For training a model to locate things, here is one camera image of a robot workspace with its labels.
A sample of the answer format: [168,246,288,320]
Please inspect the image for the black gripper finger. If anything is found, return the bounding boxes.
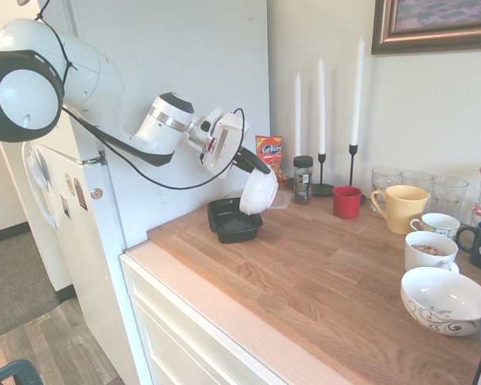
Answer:
[238,147,272,174]
[232,155,255,173]

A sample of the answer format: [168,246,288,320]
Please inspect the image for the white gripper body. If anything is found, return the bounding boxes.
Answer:
[200,113,252,180]

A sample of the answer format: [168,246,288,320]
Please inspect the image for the plain white bowl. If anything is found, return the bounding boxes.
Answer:
[239,170,280,217]

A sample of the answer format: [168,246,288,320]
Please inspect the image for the black plastic tray box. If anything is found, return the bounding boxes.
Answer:
[207,197,265,245]

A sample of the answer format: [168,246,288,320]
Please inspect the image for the brown cereal pieces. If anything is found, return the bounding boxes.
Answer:
[410,243,447,257]

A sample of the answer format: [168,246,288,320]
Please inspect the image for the orange snack bag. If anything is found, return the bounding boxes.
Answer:
[255,134,289,182]

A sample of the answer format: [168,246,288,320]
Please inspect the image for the dark glass jar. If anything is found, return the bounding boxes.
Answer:
[292,155,315,205]

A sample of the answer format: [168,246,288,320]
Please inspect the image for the short white taper candle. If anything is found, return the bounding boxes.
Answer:
[294,71,303,157]

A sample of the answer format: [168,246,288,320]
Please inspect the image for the medium white taper candle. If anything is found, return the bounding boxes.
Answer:
[317,57,327,156]

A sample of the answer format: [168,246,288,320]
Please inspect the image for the white refrigerator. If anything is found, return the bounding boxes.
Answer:
[0,0,270,385]

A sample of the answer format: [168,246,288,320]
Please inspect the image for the red mug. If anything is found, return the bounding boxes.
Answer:
[331,184,364,220]

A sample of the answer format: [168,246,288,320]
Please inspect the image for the tall white taper candle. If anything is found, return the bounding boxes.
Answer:
[350,34,366,146]

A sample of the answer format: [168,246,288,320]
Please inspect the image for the clear drinking glass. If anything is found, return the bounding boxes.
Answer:
[371,166,402,213]
[400,170,435,194]
[430,176,470,221]

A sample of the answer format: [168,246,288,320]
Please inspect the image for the tag shaped fridge magnet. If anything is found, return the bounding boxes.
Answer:
[72,178,89,213]

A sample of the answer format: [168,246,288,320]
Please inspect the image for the yellow mug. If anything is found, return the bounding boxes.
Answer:
[370,184,430,236]

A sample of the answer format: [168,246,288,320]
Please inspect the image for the white drawer cabinet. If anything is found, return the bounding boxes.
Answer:
[119,252,289,385]

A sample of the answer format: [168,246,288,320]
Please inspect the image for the small white patterned cup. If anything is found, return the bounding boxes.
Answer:
[409,212,462,244]

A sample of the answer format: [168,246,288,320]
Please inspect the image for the large white cup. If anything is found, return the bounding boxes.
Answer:
[403,231,461,274]

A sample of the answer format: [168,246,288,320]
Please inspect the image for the framed picture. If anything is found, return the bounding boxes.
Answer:
[370,0,481,56]

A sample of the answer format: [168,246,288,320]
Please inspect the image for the dark blue mug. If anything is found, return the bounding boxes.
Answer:
[455,219,481,275]

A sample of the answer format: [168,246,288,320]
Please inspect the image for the white bowl with swirl pattern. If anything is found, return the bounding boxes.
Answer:
[399,266,481,337]

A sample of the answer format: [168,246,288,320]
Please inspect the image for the green metal C-clamp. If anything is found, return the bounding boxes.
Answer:
[0,359,39,385]

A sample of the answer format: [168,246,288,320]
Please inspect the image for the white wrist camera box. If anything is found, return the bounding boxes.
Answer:
[198,107,225,140]

